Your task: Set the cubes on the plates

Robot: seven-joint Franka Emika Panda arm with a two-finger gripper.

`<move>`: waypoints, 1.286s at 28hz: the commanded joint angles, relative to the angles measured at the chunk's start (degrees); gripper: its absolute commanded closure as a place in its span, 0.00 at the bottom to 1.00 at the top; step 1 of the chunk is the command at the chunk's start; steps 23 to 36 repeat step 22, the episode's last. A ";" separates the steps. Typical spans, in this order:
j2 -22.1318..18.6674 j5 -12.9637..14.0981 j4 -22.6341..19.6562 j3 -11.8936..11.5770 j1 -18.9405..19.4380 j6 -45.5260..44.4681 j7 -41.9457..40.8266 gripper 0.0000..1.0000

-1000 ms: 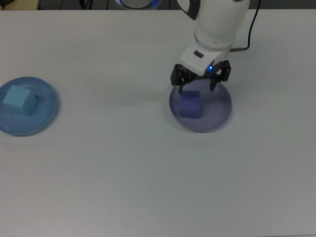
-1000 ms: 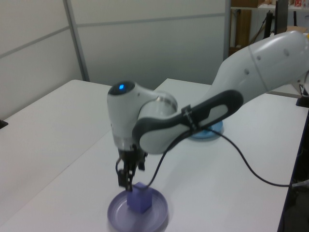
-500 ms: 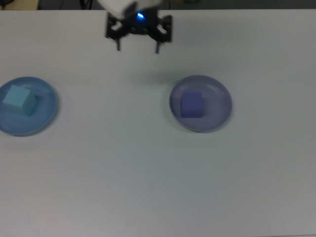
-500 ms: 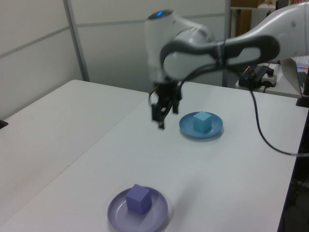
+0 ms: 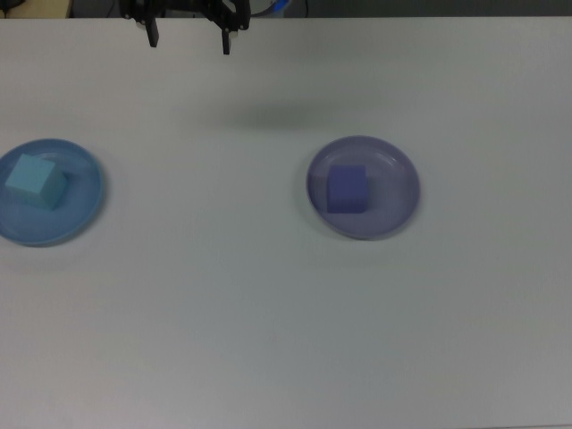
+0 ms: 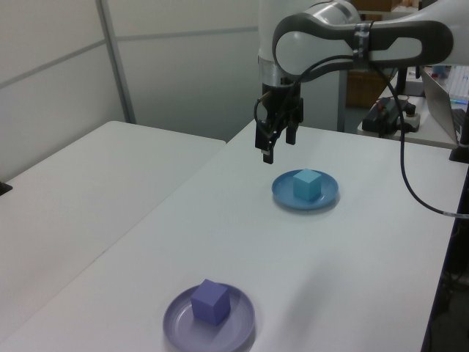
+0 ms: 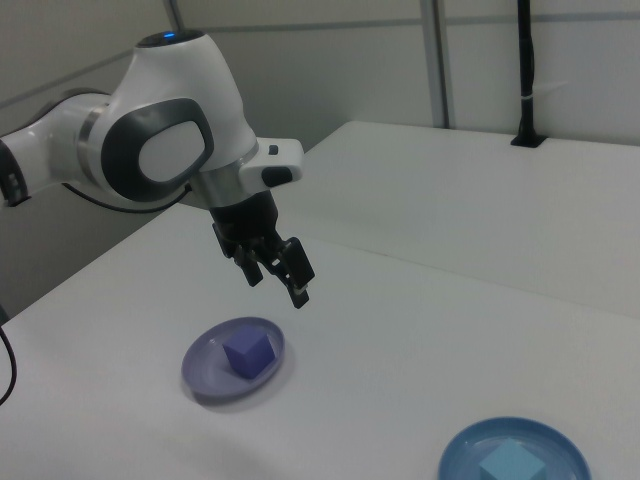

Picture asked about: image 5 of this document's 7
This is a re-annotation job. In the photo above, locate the blue plate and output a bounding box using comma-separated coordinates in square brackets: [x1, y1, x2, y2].
[0, 138, 108, 248]

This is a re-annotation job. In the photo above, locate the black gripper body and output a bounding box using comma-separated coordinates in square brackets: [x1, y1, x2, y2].
[154, 0, 212, 12]

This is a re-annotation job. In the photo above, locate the cyan cube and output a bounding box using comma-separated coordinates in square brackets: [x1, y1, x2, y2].
[4, 153, 70, 212]

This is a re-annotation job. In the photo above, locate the purple plate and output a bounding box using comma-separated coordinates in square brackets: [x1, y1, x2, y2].
[306, 135, 421, 241]

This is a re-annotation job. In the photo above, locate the purple cube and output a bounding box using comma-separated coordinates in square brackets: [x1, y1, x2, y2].
[325, 164, 371, 215]

